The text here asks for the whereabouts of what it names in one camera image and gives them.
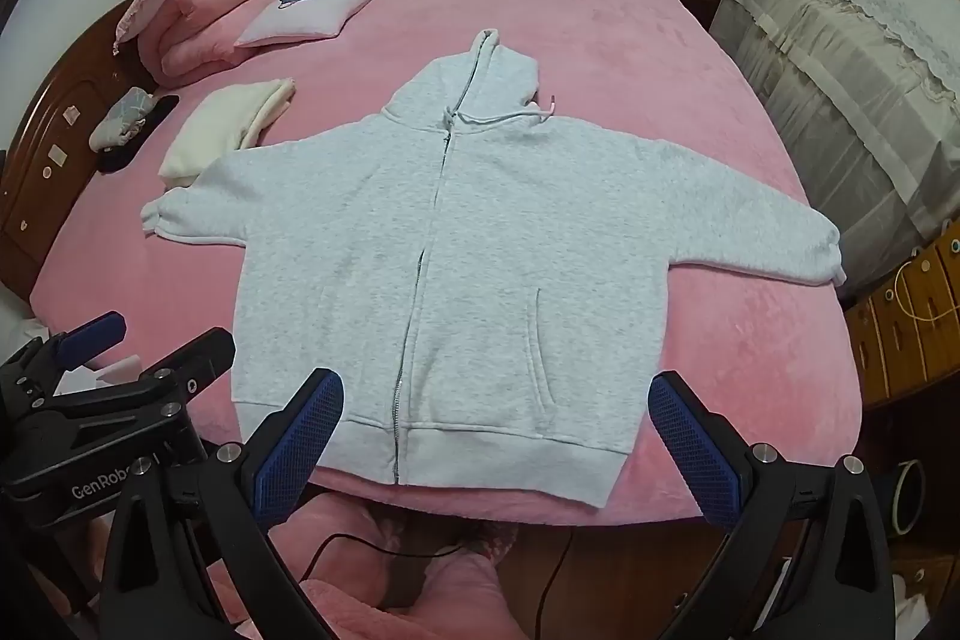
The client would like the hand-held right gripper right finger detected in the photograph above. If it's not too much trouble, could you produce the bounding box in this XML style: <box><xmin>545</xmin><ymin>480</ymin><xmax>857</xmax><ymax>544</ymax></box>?
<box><xmin>646</xmin><ymin>372</ymin><xmax>897</xmax><ymax>640</ymax></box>

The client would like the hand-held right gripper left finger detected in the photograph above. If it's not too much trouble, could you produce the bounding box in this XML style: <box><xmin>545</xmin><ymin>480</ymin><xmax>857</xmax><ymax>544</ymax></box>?
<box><xmin>100</xmin><ymin>368</ymin><xmax>346</xmax><ymax>640</ymax></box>

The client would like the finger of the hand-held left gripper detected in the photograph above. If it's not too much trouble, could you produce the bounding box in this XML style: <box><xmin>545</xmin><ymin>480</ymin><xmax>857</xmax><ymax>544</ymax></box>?
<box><xmin>54</xmin><ymin>326</ymin><xmax>237</xmax><ymax>417</ymax></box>
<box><xmin>45</xmin><ymin>310</ymin><xmax>127</xmax><ymax>372</ymax></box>

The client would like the light grey zip hoodie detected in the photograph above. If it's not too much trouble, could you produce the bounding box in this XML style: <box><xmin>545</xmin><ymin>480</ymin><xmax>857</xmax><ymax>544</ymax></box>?
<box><xmin>141</xmin><ymin>29</ymin><xmax>845</xmax><ymax>510</ymax></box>

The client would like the brown wooden headboard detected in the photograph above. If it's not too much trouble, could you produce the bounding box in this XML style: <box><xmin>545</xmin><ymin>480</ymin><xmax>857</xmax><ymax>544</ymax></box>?
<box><xmin>0</xmin><ymin>0</ymin><xmax>158</xmax><ymax>304</ymax></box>

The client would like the grey patterned cloth bundle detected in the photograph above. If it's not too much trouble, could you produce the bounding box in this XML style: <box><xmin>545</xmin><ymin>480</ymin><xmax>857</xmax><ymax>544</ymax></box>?
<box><xmin>88</xmin><ymin>86</ymin><xmax>156</xmax><ymax>152</ymax></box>

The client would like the round black bin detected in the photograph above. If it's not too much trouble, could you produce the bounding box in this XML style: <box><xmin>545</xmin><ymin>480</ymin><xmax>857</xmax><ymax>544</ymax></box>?
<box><xmin>889</xmin><ymin>460</ymin><xmax>931</xmax><ymax>536</ymax></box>

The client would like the wooden drawer cabinet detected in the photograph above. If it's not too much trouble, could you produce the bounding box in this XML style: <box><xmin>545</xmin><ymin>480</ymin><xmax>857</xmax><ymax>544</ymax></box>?
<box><xmin>844</xmin><ymin>231</ymin><xmax>960</xmax><ymax>412</ymax></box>

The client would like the folded cream garment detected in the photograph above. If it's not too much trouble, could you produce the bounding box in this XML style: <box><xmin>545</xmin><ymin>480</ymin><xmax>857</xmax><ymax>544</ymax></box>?
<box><xmin>157</xmin><ymin>77</ymin><xmax>297</xmax><ymax>190</ymax></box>

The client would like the folded pink quilt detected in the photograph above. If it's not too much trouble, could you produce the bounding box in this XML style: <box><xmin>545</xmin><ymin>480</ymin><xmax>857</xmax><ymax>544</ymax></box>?
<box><xmin>112</xmin><ymin>0</ymin><xmax>293</xmax><ymax>90</ymax></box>

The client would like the pink bed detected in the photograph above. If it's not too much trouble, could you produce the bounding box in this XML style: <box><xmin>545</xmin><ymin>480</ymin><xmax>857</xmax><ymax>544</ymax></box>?
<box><xmin>30</xmin><ymin>0</ymin><xmax>860</xmax><ymax>528</ymax></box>

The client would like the beige lace furniture cover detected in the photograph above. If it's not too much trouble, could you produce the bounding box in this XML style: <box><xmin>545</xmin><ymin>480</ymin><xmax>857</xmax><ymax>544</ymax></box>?
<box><xmin>709</xmin><ymin>0</ymin><xmax>960</xmax><ymax>304</ymax></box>

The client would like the black cable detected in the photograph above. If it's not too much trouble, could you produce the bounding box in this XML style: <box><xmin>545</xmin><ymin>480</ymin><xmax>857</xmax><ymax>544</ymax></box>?
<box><xmin>300</xmin><ymin>524</ymin><xmax>578</xmax><ymax>640</ymax></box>

